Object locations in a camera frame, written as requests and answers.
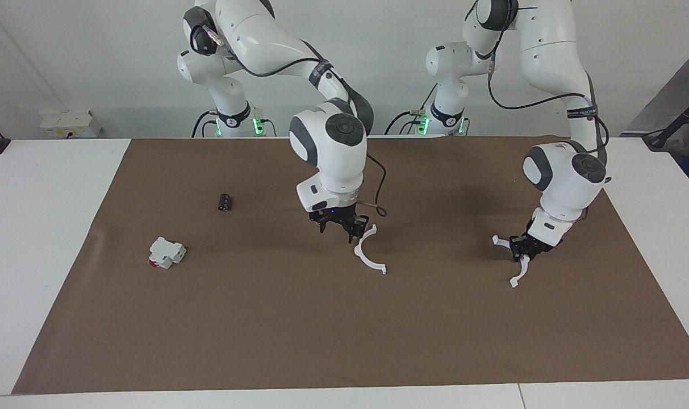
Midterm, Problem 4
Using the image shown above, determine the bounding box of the white wall socket box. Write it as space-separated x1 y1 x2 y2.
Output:
39 108 102 139

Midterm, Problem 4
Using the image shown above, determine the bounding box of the black left base cable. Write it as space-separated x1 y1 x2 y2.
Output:
385 85 439 136

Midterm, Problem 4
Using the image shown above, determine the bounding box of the black tripod stand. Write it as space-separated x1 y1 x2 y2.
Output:
642 90 689 150

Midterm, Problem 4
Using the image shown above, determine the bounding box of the black right base cable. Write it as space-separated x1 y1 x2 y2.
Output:
191 110 216 137

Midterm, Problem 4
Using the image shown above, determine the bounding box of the white half-ring pipe clamp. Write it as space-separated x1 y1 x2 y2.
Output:
491 234 532 289
353 224 389 276

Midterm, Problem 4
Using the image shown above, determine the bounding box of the brown paper mat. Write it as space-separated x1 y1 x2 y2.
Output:
12 135 689 395

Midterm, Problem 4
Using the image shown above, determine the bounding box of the white circuit breaker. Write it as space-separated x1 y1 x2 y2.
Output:
148 236 187 270

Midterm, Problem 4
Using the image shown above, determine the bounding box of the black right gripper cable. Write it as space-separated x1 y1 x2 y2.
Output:
205 23 389 218

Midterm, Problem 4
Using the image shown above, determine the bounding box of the black base cable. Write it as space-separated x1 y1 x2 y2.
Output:
191 110 216 137
385 85 439 136

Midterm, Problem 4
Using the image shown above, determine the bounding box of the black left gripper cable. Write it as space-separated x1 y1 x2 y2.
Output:
485 0 611 166

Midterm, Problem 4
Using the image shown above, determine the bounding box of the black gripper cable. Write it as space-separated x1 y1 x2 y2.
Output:
485 0 611 166
205 23 389 218

